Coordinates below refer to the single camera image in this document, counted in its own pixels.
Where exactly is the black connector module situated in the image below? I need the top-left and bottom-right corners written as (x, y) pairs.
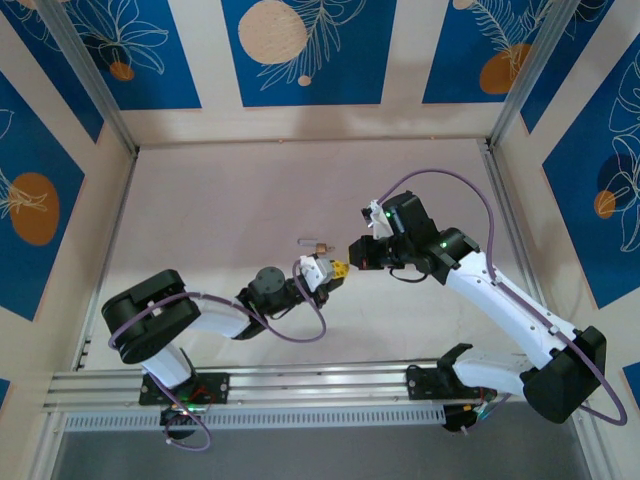
top-left (159, 405), bottom-right (201, 442)
top-left (442, 403), bottom-right (484, 435)

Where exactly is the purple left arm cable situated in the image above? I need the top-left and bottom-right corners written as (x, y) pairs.
top-left (108, 262), bottom-right (329, 451)

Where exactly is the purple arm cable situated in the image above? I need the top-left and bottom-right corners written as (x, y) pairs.
top-left (378, 169), bottom-right (629, 435)
top-left (108, 262), bottom-right (329, 451)

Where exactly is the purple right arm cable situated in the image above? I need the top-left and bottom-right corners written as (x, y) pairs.
top-left (378, 169), bottom-right (629, 435)

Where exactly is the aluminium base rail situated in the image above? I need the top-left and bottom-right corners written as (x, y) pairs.
top-left (43, 357), bottom-right (595, 412)

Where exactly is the aluminium side rail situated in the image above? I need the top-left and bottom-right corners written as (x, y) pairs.
top-left (478, 140), bottom-right (564, 361)
top-left (74, 149), bottom-right (139, 374)

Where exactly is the white slotted cable duct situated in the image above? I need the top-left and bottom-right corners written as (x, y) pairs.
top-left (63, 403), bottom-right (447, 432)

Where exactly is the aluminium corner post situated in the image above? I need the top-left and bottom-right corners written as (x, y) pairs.
top-left (489, 0), bottom-right (576, 149)
top-left (37, 0), bottom-right (140, 156)

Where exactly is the aluminium frame leg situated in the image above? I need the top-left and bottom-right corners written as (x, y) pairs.
top-left (569, 404), bottom-right (619, 480)
top-left (27, 407), bottom-right (69, 480)

